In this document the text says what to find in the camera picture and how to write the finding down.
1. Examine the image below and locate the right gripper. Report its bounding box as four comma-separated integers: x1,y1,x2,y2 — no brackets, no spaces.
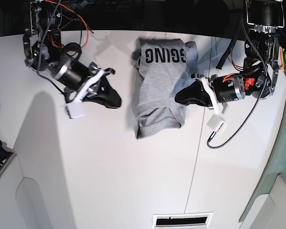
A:
51,61,122,109

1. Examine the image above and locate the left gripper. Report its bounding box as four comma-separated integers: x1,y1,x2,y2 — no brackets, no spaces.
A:
175,73,245,108

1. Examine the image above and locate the grey t-shirt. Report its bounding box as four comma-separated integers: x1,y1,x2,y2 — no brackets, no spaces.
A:
134,39,198,139

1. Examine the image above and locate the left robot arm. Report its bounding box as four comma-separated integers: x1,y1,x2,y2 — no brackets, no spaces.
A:
175,0,285,108

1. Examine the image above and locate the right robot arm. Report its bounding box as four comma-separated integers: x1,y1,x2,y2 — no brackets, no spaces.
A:
23,0,122,109

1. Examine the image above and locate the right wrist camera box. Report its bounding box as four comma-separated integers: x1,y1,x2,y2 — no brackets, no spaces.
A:
62,101,84,119

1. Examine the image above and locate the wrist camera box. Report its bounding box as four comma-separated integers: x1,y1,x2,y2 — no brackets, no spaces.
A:
62,101,84,119
206,114,227,133

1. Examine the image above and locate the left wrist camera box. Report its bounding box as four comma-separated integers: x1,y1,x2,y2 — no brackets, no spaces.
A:
206,114,227,133

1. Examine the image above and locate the black velcro strap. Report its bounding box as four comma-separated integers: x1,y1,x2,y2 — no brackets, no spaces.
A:
215,38,238,70

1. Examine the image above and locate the braided camera cable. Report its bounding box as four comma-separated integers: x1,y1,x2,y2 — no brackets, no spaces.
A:
206,54,269,150

